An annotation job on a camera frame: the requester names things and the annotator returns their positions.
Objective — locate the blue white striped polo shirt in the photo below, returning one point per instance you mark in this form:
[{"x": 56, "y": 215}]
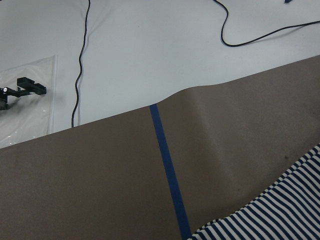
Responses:
[{"x": 289, "y": 209}]

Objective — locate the brown table cover mat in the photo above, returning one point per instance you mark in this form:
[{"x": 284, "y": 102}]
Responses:
[{"x": 161, "y": 172}]

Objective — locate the clear plastic sheet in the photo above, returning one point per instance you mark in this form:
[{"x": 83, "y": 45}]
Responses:
[{"x": 28, "y": 117}]

